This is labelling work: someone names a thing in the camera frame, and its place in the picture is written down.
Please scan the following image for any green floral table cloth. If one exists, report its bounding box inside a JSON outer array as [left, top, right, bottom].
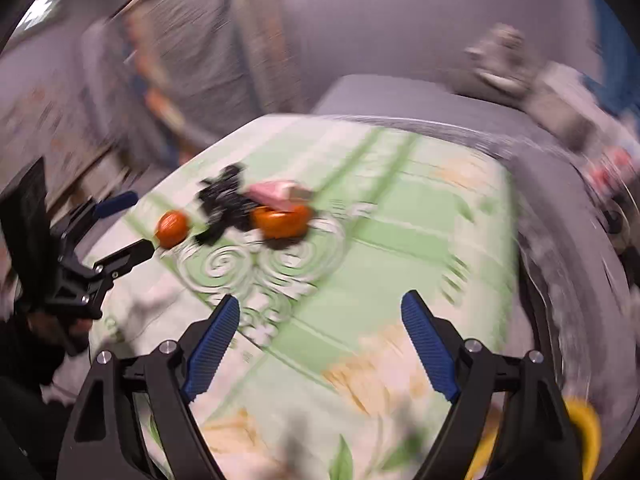
[[88, 115, 518, 479]]

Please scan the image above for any left hand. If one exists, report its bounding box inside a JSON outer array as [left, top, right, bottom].
[[27, 311, 93, 356]]

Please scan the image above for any grey sofa bed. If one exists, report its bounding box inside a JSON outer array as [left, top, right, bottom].
[[311, 72, 640, 411]]

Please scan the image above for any tiger plush in plastic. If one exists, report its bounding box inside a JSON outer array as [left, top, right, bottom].
[[464, 23, 540, 98]]

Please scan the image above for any black plastic bag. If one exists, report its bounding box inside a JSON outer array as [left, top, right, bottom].
[[195, 164, 258, 246]]

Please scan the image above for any pink paper box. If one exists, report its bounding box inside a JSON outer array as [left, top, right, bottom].
[[246, 180, 314, 210]]

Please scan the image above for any cartoon print cloth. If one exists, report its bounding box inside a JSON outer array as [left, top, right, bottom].
[[1, 82, 122, 205]]

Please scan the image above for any striped grey hanging sheet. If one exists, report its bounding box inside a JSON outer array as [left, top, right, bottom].
[[80, 0, 305, 168]]

